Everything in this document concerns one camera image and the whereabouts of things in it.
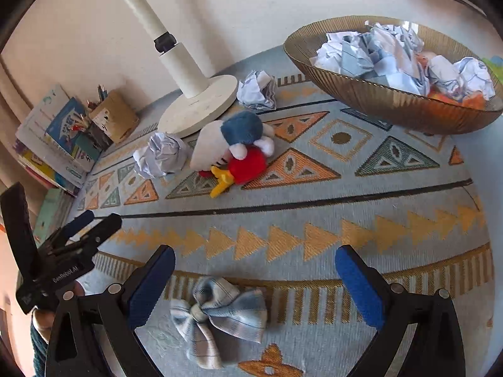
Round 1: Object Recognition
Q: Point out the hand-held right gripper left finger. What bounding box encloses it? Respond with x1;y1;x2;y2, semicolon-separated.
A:
33;244;176;377

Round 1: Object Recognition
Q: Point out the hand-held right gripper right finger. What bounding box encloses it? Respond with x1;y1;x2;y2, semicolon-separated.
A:
335;244;472;377

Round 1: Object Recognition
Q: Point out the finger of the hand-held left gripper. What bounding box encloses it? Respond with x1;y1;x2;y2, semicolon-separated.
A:
76;213;124;253
47;210;96;246

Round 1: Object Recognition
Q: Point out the plaid fabric bow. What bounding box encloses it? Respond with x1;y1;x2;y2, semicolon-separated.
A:
170;276;268;370

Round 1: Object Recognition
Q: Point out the ribbed amber glass bowl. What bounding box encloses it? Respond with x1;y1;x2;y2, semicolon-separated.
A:
283;16;503;136

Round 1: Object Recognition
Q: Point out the orange mandarin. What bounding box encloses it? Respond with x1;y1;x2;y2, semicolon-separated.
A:
428;86;458;105
459;90;489;111

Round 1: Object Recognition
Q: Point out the pile of papers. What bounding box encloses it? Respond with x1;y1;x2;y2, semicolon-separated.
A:
310;19;496;101

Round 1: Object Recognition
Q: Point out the person's left forearm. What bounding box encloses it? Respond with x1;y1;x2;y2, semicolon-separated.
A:
29;308;54;377

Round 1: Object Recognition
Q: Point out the pale green book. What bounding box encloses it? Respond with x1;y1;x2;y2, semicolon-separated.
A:
33;188;76;245

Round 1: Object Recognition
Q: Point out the stack of books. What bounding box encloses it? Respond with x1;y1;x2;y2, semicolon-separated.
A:
14;83;103;198

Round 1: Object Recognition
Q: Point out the black mesh pen holder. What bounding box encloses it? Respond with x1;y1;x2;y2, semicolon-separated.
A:
74;120;115;153

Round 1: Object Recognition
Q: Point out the crumpled paper ball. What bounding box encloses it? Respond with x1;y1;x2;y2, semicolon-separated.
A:
236;70;278;110
133;131;189;179

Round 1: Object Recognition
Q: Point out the patterned woven tablecloth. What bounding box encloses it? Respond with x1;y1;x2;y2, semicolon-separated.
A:
67;43;496;377

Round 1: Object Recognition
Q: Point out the kraft paper pencil holder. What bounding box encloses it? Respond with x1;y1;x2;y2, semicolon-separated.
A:
88;90;141;144

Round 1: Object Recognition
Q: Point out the bundle of pencils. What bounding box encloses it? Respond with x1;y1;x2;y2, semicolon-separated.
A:
86;84;109;109

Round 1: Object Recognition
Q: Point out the white desk lamp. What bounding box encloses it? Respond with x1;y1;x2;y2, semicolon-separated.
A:
103;0;239;139

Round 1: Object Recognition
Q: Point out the white and blue plush toy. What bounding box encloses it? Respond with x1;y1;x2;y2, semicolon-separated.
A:
190;111;276;199

